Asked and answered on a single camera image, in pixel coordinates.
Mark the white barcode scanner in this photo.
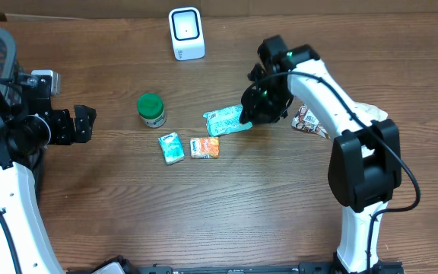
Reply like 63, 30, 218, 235
168, 7, 205, 61

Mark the beige brown snack bag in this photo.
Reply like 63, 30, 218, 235
291, 102, 389, 139

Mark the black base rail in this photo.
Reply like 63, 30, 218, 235
136, 263, 341, 274

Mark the teal wet wipes pack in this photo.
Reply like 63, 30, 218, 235
203, 104, 252, 137

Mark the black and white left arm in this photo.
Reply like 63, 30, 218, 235
0, 74, 97, 273

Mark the teal tissue pack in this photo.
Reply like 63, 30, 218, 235
158, 132, 185, 165

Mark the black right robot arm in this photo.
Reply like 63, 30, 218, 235
239, 36, 403, 273

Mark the orange tissue pack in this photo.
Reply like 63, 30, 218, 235
190, 137, 219, 159

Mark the green lid white jar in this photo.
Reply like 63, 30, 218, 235
137, 93, 167, 128

